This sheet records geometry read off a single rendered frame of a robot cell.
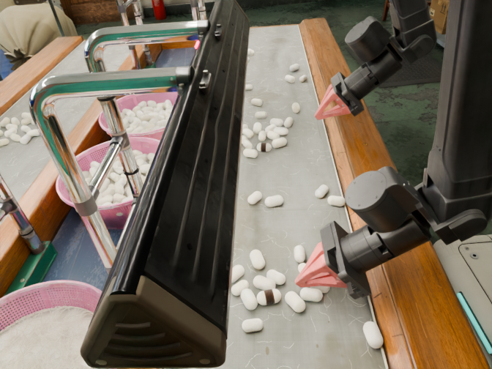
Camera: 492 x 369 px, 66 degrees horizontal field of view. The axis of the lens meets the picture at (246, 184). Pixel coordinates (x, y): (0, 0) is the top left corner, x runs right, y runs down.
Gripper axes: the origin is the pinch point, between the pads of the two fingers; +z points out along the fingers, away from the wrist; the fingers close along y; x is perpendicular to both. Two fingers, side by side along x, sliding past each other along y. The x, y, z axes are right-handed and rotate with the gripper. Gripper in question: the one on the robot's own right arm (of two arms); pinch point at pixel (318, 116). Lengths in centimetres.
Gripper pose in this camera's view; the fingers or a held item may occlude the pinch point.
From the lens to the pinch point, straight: 90.2
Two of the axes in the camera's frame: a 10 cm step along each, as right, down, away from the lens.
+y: -0.4, 6.3, -7.7
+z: -7.0, 5.3, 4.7
